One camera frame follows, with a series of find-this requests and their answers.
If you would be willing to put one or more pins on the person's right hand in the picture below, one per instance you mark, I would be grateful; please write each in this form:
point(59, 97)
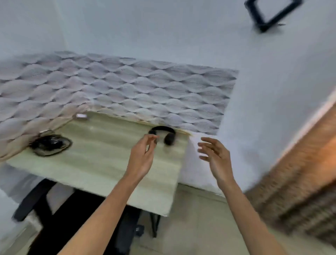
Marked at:
point(220, 160)

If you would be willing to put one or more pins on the black headphones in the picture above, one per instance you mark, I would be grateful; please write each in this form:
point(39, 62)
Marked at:
point(169, 138)

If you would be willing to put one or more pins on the person's left forearm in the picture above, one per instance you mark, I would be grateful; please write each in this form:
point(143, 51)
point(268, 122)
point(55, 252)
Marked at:
point(105, 218)

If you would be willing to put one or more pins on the brown wooden door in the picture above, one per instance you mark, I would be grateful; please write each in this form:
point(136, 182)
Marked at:
point(304, 178)

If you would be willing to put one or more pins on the black metal frame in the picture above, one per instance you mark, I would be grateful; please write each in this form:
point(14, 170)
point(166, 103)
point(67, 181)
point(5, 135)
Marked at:
point(259, 22)

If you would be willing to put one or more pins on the person's right thumb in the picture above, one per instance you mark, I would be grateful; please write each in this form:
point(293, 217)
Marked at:
point(210, 139)

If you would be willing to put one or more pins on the person's left thumb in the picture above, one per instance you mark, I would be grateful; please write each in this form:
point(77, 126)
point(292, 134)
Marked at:
point(149, 136)

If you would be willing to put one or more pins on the person's right forearm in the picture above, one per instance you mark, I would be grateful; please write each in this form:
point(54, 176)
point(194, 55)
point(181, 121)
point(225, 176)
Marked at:
point(246, 220)

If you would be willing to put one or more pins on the person's right middle finger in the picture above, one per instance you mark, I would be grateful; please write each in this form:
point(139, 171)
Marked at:
point(204, 152)

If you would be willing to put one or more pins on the black table leg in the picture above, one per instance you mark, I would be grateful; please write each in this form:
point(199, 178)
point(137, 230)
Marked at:
point(155, 224)

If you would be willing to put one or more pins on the person's left hand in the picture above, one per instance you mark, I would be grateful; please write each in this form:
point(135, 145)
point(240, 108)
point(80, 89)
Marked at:
point(140, 160)

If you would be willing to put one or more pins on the small white box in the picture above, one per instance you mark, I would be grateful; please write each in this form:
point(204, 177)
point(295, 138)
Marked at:
point(82, 116)

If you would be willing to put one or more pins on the wave patterned wallpaper panel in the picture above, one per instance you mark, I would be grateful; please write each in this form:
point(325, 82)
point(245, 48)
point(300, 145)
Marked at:
point(118, 86)

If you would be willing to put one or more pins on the black office chair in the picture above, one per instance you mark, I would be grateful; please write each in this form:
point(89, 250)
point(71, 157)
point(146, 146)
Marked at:
point(65, 218)

